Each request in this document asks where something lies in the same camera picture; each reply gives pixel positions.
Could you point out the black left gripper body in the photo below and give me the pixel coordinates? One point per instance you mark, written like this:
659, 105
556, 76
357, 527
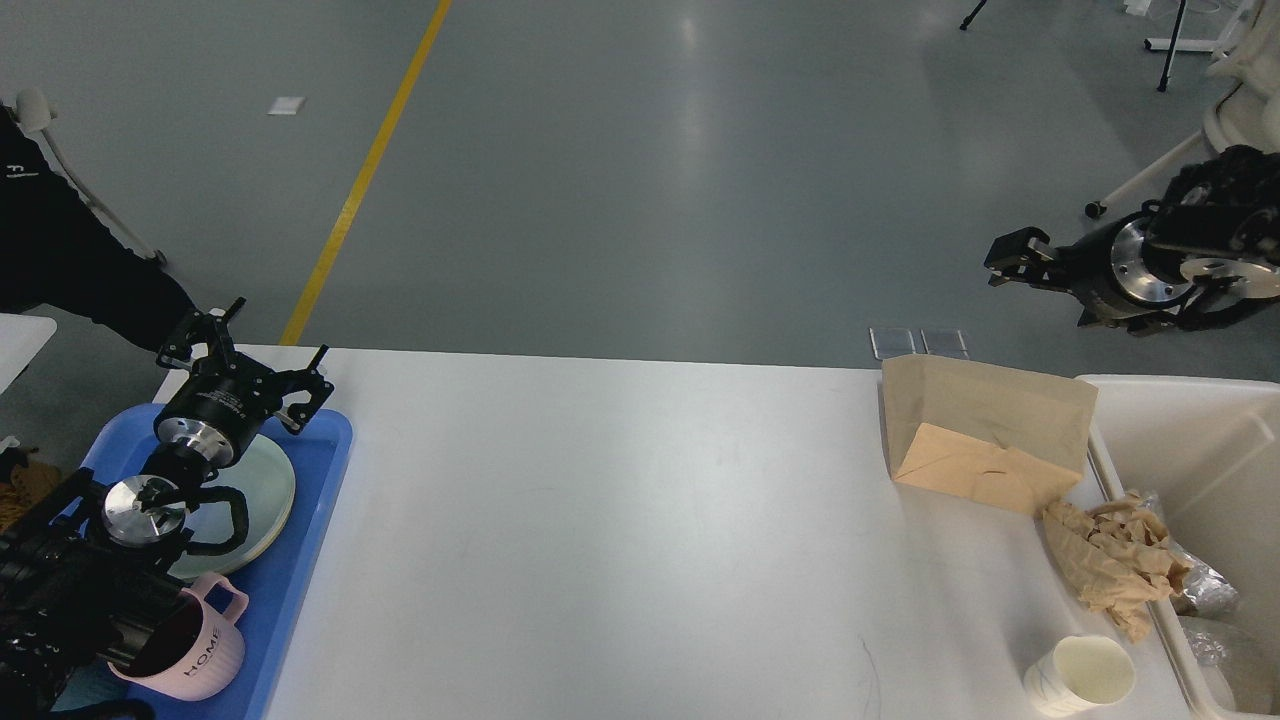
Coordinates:
218, 411

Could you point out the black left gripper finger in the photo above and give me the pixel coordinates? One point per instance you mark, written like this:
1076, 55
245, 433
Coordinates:
294, 397
201, 345

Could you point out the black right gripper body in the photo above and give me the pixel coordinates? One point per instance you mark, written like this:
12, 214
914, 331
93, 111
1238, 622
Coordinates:
1113, 267

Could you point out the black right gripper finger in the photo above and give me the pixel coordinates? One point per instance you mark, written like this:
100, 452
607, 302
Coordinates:
1104, 316
1025, 257

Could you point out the light green plate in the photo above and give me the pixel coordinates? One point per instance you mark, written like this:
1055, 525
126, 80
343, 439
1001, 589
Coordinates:
265, 477

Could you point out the brown paper bag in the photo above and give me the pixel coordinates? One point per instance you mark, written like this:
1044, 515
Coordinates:
1001, 436

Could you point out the brown paper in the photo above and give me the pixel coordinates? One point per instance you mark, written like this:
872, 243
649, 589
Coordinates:
1117, 558

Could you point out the pink mug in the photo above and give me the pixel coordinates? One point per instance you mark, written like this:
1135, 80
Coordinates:
198, 650

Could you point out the clear plastic wrap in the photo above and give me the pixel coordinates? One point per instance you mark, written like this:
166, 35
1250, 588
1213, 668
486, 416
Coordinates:
1240, 673

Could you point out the white paper cup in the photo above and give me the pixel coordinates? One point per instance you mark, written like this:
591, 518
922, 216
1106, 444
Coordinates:
1079, 673

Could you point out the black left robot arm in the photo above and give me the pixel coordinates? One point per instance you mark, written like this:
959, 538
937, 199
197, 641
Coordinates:
87, 572

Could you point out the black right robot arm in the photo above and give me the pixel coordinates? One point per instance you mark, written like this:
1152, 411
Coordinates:
1200, 258

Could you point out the clear floor plate right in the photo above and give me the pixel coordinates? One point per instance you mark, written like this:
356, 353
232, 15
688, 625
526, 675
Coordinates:
945, 343

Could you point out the clear floor plate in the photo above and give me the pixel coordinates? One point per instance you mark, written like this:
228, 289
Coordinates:
888, 342
945, 343

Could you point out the clear floor plate left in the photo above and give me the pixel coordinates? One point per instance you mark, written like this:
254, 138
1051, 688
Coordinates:
888, 342

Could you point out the person in black clothes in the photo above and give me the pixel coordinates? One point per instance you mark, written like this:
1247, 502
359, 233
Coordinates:
57, 253

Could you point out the white plastic bin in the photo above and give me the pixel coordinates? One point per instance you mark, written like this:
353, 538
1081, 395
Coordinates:
1209, 450

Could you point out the black tripod stand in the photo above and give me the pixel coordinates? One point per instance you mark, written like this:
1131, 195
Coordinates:
1168, 46

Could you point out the white office chair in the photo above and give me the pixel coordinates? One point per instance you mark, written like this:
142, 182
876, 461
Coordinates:
1245, 115

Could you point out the crumpled foil piece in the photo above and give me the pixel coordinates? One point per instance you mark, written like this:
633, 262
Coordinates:
1206, 593

